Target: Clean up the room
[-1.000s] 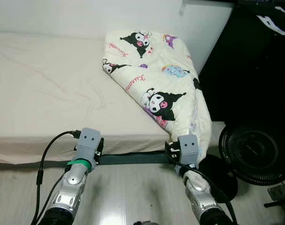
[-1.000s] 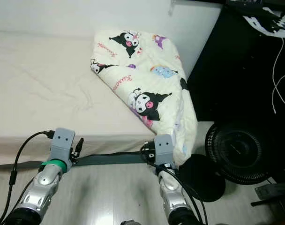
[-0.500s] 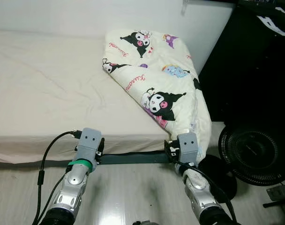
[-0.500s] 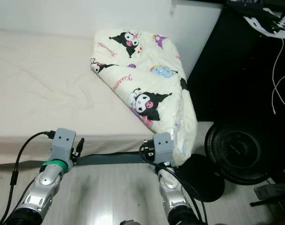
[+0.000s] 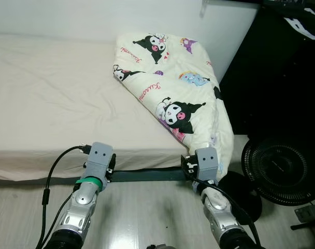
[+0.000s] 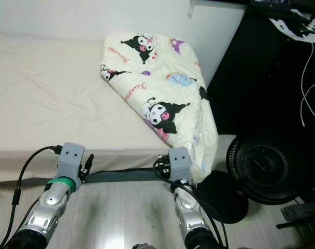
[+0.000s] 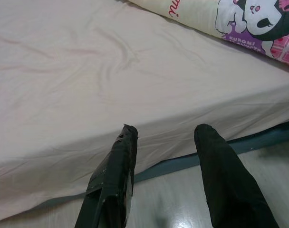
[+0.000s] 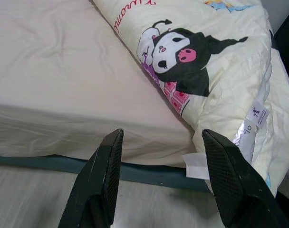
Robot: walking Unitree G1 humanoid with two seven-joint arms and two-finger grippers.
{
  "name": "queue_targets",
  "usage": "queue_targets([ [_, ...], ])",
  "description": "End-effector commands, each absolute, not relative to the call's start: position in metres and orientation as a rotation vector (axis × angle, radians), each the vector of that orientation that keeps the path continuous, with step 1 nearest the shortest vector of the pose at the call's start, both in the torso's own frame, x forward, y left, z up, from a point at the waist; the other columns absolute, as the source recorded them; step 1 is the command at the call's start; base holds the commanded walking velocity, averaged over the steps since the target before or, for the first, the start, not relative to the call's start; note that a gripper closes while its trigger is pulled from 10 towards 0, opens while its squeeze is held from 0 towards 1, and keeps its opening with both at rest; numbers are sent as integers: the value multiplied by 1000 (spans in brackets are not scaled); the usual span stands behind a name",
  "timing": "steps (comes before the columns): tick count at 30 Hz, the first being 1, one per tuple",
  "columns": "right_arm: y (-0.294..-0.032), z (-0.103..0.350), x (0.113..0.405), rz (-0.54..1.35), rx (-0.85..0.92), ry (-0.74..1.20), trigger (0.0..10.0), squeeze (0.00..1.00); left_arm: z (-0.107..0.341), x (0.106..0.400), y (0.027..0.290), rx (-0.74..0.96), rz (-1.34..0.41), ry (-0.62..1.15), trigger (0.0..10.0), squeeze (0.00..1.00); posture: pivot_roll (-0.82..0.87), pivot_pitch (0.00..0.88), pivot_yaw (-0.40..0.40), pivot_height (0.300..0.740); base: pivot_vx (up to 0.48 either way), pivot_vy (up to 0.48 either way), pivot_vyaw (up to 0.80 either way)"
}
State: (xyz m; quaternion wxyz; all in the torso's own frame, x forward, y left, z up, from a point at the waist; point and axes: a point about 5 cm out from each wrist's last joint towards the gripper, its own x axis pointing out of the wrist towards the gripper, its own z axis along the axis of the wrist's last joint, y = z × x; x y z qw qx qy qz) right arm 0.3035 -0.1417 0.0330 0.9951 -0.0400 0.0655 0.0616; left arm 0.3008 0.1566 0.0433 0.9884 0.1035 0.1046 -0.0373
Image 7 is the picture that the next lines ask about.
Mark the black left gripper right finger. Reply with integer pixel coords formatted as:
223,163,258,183
193,123,280,228

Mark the cartoon print cream blanket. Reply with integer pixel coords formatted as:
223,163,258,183
127,0,289,70

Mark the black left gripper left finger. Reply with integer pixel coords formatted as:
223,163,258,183
80,123,138,228

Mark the cream sheeted mattress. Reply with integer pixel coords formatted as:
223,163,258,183
0,0,289,220

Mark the blue upholstered bed frame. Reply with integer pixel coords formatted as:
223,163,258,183
39,122,289,210

